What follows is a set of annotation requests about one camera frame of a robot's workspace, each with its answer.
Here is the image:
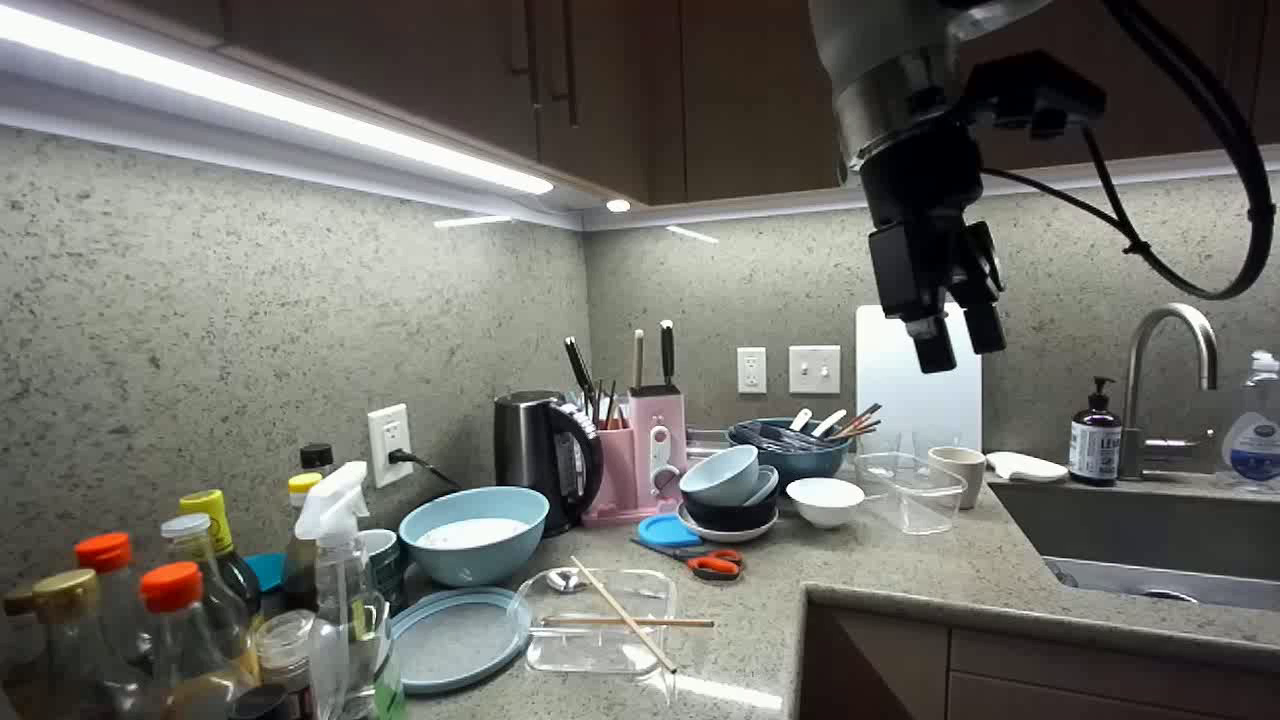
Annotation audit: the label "small white bowl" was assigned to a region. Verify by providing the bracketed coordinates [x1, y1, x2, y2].
[786, 472, 869, 533]

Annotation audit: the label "blue lid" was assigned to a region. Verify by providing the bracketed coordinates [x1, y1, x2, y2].
[632, 507, 707, 556]

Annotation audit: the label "steel sink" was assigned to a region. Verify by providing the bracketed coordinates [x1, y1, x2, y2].
[990, 475, 1280, 622]

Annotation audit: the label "small blue container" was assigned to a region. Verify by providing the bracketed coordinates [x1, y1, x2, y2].
[243, 549, 293, 601]

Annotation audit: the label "dark brown upper cabinets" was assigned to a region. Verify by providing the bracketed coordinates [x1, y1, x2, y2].
[115, 0, 1280, 207]

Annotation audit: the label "pink knife block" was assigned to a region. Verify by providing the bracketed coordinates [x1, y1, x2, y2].
[585, 385, 692, 528]

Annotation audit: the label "brown handled utensil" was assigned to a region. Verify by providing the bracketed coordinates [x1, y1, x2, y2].
[832, 401, 888, 449]

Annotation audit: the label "yellow cap green bottle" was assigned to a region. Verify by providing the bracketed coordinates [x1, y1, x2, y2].
[177, 483, 264, 623]

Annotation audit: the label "dark blue bowl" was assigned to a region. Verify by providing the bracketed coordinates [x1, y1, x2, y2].
[729, 412, 857, 483]

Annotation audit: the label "blue liquid spray bottle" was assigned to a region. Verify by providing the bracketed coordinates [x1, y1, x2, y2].
[1221, 349, 1280, 491]

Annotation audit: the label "white mug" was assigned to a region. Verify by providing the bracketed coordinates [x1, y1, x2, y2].
[926, 442, 996, 517]

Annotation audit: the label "yellow cap dark bottle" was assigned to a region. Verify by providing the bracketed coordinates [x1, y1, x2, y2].
[280, 467, 328, 607]

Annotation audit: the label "steel electric kettle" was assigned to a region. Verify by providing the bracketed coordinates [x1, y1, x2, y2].
[494, 387, 610, 533]

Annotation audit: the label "steel faucet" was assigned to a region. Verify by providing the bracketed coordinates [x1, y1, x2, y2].
[1120, 302, 1226, 483]

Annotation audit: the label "white wall outlet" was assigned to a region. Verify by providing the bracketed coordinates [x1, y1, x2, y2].
[366, 401, 419, 491]

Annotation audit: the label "black power cord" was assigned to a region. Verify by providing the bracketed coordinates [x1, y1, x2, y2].
[387, 449, 466, 491]

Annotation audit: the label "under-cabinet light strip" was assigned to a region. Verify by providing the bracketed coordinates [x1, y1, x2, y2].
[0, 0, 561, 207]

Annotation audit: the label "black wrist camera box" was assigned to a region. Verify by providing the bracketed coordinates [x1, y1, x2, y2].
[957, 47, 1112, 144]

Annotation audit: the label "light blue plate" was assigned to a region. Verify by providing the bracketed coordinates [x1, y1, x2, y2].
[383, 583, 537, 702]

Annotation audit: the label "small light blue bowl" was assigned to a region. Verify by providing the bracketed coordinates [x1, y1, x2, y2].
[676, 446, 766, 514]

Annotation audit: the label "white double wall switch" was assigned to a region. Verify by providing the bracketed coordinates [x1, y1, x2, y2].
[786, 340, 848, 401]

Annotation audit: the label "white sponge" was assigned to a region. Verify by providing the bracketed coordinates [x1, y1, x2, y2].
[985, 449, 1072, 488]

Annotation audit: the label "gold cap glass bottle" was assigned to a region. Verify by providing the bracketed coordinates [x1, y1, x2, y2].
[27, 569, 130, 720]

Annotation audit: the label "silver lid glass jar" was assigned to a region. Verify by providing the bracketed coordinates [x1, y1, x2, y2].
[249, 607, 326, 720]

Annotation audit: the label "brown lower cabinet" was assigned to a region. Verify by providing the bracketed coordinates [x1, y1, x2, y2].
[798, 595, 1280, 720]

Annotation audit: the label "dark soap pump bottle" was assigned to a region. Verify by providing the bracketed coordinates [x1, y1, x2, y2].
[1065, 371, 1128, 488]

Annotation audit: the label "white plate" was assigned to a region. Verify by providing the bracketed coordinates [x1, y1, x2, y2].
[684, 514, 786, 553]

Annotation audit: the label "small teal cup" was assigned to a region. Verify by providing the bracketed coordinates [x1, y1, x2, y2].
[353, 526, 410, 613]

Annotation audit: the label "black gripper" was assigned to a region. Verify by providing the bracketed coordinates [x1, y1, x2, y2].
[857, 126, 1014, 382]

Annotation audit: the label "large light blue bowl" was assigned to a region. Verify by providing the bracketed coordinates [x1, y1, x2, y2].
[397, 483, 557, 594]

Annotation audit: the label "orange cap bottle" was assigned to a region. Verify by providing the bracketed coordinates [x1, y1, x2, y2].
[138, 556, 249, 720]
[71, 528, 160, 695]

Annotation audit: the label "white cutting board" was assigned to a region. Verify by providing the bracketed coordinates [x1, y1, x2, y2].
[853, 302, 990, 460]

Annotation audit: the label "clear plastic container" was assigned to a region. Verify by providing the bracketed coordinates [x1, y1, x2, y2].
[853, 449, 970, 540]

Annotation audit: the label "dark glass bottle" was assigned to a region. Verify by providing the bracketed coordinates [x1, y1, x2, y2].
[0, 579, 58, 720]

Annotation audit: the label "clear cap glass bottle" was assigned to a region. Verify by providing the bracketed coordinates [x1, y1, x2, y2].
[158, 514, 256, 674]

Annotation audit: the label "white single wall switch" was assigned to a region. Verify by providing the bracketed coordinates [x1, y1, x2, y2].
[731, 344, 772, 401]

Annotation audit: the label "clear white spray bottle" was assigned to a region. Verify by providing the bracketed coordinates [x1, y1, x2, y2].
[293, 460, 410, 720]

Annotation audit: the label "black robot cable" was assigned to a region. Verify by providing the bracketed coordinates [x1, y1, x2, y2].
[975, 0, 1280, 306]

